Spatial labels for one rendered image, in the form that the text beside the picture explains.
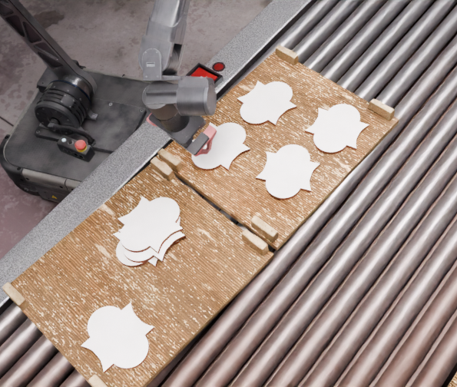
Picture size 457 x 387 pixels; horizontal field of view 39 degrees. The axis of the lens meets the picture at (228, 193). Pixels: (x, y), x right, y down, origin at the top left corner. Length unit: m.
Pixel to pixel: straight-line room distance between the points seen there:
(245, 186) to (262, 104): 0.22
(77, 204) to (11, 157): 1.08
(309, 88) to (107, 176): 0.50
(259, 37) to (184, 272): 0.67
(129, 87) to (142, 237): 1.32
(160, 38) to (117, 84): 1.41
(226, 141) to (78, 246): 0.38
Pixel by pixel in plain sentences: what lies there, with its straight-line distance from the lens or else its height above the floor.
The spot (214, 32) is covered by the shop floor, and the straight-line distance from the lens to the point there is 3.04.
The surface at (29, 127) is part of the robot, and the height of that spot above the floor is 0.24.
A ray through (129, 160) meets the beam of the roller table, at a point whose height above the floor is 0.91.
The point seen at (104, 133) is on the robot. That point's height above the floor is 0.26.
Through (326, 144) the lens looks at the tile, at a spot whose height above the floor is 0.94.
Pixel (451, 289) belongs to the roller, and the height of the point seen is 0.92.
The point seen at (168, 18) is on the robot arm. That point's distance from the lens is 1.18.
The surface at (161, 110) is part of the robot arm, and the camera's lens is 1.18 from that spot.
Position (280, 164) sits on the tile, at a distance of 1.37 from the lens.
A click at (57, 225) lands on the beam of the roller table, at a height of 0.91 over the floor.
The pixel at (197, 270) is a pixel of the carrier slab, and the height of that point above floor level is 0.94.
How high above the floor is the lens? 2.06
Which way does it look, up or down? 57 degrees down
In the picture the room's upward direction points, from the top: 10 degrees counter-clockwise
